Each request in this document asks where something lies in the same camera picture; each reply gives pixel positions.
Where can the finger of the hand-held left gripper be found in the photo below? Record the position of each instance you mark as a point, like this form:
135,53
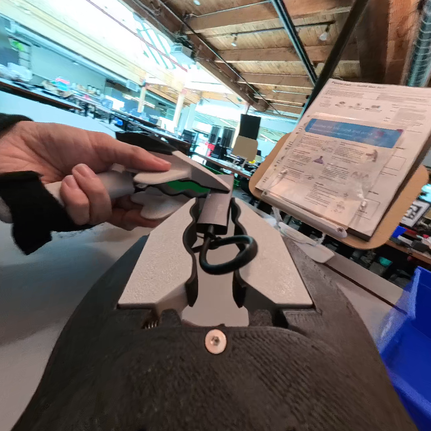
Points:
188,200
198,171

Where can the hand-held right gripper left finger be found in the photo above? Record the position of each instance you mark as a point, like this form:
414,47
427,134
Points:
158,269

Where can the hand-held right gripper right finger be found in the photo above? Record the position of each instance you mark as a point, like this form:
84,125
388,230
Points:
279,279

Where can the grey usb hub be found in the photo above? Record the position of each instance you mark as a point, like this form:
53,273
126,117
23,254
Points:
215,208

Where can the large blue plastic bin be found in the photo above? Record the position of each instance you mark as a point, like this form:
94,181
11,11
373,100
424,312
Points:
410,336

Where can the person's left hand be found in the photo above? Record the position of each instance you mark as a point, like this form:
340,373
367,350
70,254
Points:
50,151

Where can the hanging black monitor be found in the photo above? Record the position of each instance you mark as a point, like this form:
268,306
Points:
250,126

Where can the laminated sheet with blue banner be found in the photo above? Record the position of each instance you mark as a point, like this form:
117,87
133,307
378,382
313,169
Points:
320,168

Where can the small blue plastic bin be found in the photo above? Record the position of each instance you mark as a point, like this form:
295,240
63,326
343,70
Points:
399,231

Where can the instruction sheet on stand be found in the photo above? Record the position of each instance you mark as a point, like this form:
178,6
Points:
404,208

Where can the black white marker sign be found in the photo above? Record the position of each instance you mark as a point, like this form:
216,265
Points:
416,212

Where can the black pole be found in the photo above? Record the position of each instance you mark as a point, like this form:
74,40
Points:
334,54

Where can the silver spiral duct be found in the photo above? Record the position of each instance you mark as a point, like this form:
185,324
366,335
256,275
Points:
421,43

